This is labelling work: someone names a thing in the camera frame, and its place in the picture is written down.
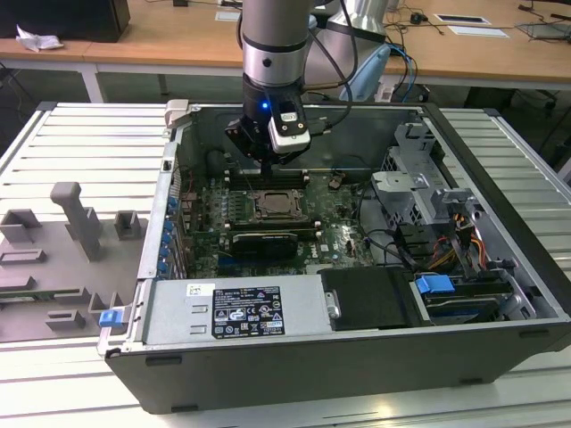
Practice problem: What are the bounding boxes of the blue disk carrier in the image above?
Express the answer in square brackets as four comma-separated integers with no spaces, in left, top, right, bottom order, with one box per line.
[413,275,454,295]

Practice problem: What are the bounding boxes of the black graphics card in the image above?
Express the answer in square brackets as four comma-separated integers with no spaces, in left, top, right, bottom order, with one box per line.
[230,230,299,260]

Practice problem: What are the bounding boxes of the green motherboard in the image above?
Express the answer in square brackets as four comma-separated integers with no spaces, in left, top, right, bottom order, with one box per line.
[178,171,380,280]

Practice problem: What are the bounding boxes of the pale blue teach pendant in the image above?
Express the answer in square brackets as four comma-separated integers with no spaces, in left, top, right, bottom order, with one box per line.
[339,44,393,102]

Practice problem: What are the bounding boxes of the grey power supply unit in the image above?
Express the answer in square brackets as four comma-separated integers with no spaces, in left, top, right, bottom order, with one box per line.
[142,274,335,347]

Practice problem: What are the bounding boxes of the black plastic shroud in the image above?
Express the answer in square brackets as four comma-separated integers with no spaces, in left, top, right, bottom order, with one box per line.
[319,266,423,332]

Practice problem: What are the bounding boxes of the black computer box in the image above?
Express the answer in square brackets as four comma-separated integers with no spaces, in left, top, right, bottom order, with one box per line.
[0,0,131,44]

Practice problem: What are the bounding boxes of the green RAM stick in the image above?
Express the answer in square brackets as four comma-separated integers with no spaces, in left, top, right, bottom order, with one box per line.
[0,290,86,305]

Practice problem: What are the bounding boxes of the CPU socket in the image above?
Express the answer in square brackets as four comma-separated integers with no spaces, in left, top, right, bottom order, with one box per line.
[250,187,311,223]

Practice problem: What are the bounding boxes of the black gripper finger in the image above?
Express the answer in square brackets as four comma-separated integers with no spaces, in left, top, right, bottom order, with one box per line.
[267,149,309,178]
[225,118,269,178]

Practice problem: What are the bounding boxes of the blue case latch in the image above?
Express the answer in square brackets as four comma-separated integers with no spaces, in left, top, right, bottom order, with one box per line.
[98,309,122,330]

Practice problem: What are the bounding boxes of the open black PC case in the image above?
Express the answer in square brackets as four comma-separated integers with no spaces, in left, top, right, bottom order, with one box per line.
[96,98,571,416]

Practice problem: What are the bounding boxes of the transparent flat tray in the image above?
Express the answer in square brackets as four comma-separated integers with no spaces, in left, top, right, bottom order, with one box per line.
[515,20,571,45]

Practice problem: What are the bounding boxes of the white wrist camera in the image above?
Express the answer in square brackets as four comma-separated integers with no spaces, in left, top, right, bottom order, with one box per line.
[267,101,312,154]

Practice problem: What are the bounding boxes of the thin blue cable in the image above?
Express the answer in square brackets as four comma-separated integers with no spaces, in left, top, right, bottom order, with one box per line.
[386,40,418,104]

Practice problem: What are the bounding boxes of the thin metal locking lever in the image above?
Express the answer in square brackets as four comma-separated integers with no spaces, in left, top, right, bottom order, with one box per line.
[234,160,259,198]

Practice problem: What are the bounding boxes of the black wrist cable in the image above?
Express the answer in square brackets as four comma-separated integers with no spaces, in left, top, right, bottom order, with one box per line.
[305,0,360,135]

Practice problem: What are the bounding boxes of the white paper sheet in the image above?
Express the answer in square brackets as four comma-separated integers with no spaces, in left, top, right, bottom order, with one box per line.
[448,25,513,38]

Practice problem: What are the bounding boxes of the yellow red wire bundle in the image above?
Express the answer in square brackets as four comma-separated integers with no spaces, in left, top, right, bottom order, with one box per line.
[427,212,488,269]

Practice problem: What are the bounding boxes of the crumpled white paper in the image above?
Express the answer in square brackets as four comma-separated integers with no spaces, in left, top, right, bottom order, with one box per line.
[15,24,63,54]

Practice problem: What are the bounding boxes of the wooden desk white frame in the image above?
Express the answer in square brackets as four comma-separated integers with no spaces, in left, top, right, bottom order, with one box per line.
[84,0,571,88]
[0,37,135,103]

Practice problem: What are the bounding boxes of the grey parts rack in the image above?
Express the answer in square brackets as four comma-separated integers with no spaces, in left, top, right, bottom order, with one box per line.
[0,180,151,344]

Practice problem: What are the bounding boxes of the grey metal disk bay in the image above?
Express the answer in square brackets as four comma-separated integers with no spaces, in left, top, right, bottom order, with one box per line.
[369,120,483,228]

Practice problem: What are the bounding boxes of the RAM slot white clips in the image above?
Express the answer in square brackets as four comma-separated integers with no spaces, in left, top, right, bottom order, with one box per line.
[225,177,310,185]
[228,220,322,228]
[225,168,310,177]
[228,229,323,238]

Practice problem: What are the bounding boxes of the grey plastic case latch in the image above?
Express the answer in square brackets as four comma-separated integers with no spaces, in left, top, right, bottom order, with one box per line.
[163,98,193,130]

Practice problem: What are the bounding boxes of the hard disk drive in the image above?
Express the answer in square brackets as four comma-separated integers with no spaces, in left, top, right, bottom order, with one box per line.
[423,289,503,325]

